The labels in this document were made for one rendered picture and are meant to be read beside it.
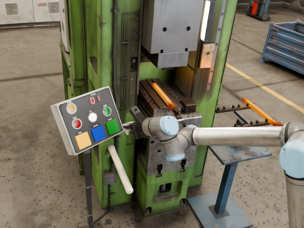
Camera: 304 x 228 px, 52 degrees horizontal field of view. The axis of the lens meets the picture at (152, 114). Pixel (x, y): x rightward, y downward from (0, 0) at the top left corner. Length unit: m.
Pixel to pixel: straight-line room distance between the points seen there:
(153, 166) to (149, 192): 0.26
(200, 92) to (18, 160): 1.86
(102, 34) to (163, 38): 0.35
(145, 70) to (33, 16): 4.89
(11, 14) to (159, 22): 5.43
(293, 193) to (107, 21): 1.27
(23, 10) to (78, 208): 5.05
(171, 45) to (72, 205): 1.56
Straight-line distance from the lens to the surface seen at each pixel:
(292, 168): 1.17
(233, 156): 2.18
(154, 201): 2.51
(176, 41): 1.86
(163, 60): 1.87
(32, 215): 2.71
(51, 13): 7.09
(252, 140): 1.36
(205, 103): 2.36
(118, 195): 2.60
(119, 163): 2.08
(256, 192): 3.05
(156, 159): 2.19
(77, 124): 1.66
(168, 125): 1.39
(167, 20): 1.79
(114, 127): 1.77
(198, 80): 2.23
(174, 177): 2.39
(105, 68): 1.92
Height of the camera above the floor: 2.00
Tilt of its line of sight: 31 degrees down
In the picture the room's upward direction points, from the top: 5 degrees clockwise
